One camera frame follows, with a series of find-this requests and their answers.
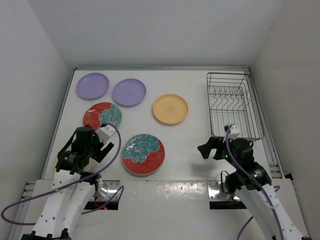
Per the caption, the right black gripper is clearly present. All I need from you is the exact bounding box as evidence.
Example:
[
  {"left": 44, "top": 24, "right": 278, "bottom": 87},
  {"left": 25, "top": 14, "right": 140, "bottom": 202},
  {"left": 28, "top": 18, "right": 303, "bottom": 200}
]
[{"left": 197, "top": 134, "right": 240, "bottom": 169}]

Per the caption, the red floral plate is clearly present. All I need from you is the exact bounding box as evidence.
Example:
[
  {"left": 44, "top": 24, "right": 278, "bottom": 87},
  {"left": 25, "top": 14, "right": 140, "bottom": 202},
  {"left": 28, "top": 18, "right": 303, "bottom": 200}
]
[
  {"left": 82, "top": 102, "right": 122, "bottom": 131},
  {"left": 121, "top": 133, "right": 165, "bottom": 177}
]

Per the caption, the purple plate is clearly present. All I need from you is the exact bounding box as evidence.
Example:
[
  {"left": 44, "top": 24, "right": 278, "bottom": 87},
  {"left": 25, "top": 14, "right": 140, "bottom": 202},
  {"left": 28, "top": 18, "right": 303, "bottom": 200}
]
[
  {"left": 112, "top": 78, "right": 147, "bottom": 107},
  {"left": 76, "top": 72, "right": 110, "bottom": 100}
]

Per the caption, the yellow plate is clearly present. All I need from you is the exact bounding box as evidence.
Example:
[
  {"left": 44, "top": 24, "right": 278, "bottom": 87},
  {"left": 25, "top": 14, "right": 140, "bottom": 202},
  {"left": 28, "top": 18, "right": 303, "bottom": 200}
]
[{"left": 152, "top": 93, "right": 189, "bottom": 125}]

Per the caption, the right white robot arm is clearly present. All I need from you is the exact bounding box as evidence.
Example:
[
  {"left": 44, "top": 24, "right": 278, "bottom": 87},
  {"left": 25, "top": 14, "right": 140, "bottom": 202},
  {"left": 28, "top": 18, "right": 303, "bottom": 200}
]
[{"left": 197, "top": 137, "right": 308, "bottom": 240}]

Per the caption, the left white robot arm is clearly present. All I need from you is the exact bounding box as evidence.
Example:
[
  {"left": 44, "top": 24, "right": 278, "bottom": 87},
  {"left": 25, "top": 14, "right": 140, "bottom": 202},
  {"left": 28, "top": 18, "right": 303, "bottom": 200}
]
[{"left": 21, "top": 123, "right": 116, "bottom": 240}]

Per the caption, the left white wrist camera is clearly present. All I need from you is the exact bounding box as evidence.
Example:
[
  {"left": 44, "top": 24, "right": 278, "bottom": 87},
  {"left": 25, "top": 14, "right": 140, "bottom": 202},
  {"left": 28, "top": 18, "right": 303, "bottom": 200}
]
[{"left": 95, "top": 123, "right": 116, "bottom": 144}]

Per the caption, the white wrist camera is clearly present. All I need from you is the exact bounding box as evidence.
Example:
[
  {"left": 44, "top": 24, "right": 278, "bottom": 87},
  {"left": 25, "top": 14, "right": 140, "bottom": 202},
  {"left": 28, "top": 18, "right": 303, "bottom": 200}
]
[
  {"left": 95, "top": 123, "right": 116, "bottom": 144},
  {"left": 224, "top": 124, "right": 241, "bottom": 140}
]

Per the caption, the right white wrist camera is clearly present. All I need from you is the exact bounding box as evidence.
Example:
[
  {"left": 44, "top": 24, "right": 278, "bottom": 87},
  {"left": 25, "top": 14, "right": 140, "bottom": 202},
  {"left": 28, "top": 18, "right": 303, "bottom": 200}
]
[{"left": 224, "top": 124, "right": 241, "bottom": 140}]

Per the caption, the black cable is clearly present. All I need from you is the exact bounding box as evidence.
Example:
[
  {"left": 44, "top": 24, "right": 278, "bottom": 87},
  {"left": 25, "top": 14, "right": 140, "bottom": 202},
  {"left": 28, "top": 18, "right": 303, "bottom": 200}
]
[{"left": 219, "top": 170, "right": 231, "bottom": 196}]

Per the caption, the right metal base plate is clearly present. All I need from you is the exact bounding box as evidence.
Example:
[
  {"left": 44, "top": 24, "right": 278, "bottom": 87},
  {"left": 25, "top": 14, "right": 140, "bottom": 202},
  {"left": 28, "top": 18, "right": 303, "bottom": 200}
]
[{"left": 207, "top": 180, "right": 241, "bottom": 203}]

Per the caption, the metal base plate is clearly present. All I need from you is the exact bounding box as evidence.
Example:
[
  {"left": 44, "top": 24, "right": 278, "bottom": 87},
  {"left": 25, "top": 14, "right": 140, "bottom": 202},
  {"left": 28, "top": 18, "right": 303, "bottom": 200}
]
[
  {"left": 89, "top": 180, "right": 121, "bottom": 202},
  {"left": 207, "top": 180, "right": 241, "bottom": 203}
]

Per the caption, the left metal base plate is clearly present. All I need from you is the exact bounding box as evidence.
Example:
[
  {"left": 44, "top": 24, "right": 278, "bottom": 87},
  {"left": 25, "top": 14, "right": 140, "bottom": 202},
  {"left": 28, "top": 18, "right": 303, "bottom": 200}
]
[{"left": 89, "top": 180, "right": 121, "bottom": 202}]

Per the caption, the wire dish rack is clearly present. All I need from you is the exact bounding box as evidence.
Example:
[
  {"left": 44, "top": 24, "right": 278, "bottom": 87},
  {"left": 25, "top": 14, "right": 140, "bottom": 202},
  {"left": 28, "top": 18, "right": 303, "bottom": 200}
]
[{"left": 206, "top": 72, "right": 265, "bottom": 142}]

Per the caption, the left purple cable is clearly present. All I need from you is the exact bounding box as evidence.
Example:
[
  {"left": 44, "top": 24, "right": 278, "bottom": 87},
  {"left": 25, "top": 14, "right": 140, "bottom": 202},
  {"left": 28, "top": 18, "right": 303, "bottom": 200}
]
[{"left": 0, "top": 122, "right": 125, "bottom": 225}]

